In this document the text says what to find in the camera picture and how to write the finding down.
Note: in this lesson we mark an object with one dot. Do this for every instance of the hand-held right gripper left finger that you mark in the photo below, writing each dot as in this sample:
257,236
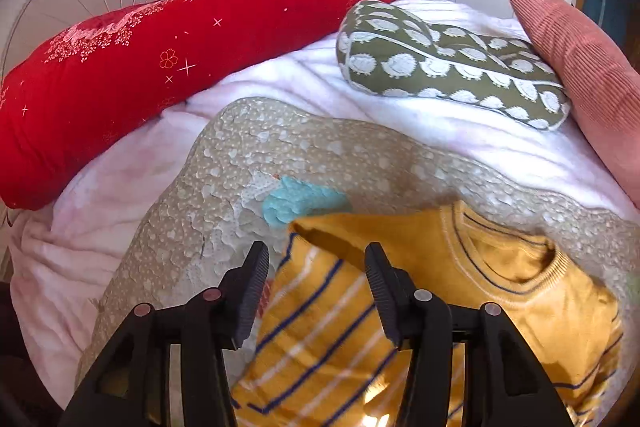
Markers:
248,294

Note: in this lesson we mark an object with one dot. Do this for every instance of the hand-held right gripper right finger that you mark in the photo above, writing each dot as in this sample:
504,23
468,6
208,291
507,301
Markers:
384,294

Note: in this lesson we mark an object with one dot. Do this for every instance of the yellow striped knit sweater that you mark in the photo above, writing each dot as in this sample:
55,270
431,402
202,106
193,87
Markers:
450,307

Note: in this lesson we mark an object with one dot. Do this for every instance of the beige quilted play mat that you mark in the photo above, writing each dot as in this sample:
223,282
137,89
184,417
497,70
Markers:
310,167

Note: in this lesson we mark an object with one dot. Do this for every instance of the green sheep print pillow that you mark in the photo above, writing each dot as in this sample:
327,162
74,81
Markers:
440,62

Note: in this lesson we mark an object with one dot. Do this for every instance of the red blanket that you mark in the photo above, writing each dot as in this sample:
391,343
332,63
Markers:
150,72

